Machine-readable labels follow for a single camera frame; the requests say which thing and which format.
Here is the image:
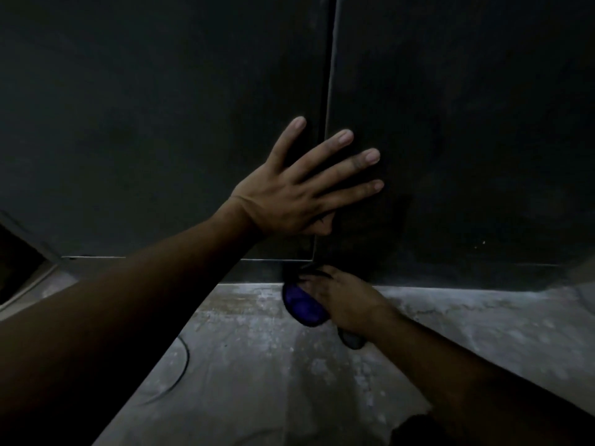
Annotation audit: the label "person's right hand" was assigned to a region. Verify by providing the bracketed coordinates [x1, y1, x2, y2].
[297, 265, 401, 343]

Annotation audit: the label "person's left hand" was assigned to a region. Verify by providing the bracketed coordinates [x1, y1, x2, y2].
[230, 116, 385, 238]

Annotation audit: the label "sunglasses with purple lenses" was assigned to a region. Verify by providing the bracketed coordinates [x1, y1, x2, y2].
[282, 267, 369, 351]

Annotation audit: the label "person's right forearm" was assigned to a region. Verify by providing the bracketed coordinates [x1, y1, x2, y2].
[369, 307, 595, 446]

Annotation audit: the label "person's left forearm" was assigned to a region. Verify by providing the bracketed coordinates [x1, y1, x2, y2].
[0, 196, 266, 446]

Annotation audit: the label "dark cabinet door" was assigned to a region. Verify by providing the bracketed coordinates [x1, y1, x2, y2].
[0, 0, 336, 261]
[316, 0, 595, 270]

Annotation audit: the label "thin dark cable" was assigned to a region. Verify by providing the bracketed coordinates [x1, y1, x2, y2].
[139, 336, 190, 405]

